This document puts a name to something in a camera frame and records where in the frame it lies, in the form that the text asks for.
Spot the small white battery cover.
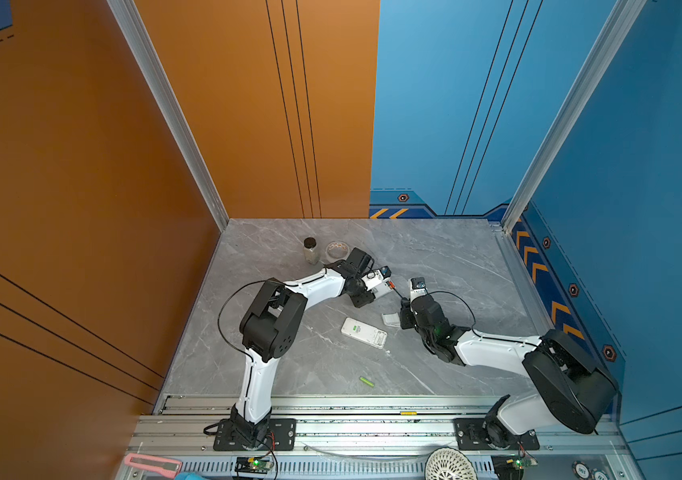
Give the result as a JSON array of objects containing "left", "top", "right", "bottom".
[{"left": 381, "top": 313, "right": 400, "bottom": 328}]

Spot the small white remote control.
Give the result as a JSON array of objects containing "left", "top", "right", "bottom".
[{"left": 368, "top": 280, "right": 392, "bottom": 299}]

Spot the black yellow screwdriver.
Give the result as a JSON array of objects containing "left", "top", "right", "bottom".
[{"left": 389, "top": 284, "right": 409, "bottom": 302}]

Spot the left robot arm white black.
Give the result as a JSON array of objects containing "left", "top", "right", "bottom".
[{"left": 218, "top": 248, "right": 391, "bottom": 449}]

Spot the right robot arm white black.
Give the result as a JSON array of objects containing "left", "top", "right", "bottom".
[{"left": 399, "top": 291, "right": 619, "bottom": 449}]

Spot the white tape roll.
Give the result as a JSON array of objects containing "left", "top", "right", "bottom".
[{"left": 325, "top": 241, "right": 351, "bottom": 263}]

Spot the glass jar black lid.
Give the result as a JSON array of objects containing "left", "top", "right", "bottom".
[{"left": 303, "top": 237, "right": 320, "bottom": 265}]

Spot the white round fan grille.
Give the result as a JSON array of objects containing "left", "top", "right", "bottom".
[{"left": 424, "top": 447, "right": 478, "bottom": 480}]

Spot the circuit board right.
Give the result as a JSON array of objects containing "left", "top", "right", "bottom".
[{"left": 491, "top": 456, "right": 538, "bottom": 480}]

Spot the green circuit board left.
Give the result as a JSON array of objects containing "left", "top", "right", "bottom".
[{"left": 234, "top": 456, "right": 275, "bottom": 477}]

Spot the cyan object at edge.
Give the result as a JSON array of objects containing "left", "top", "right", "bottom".
[{"left": 174, "top": 472, "right": 208, "bottom": 480}]

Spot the pink tool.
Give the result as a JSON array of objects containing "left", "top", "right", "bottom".
[{"left": 123, "top": 453, "right": 183, "bottom": 479}]

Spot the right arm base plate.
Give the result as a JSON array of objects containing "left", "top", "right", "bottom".
[{"left": 453, "top": 418, "right": 540, "bottom": 451}]

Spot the aluminium rail frame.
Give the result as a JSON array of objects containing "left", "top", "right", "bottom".
[{"left": 118, "top": 396, "right": 641, "bottom": 479}]

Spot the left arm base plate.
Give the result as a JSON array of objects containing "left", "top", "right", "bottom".
[{"left": 213, "top": 418, "right": 296, "bottom": 452}]

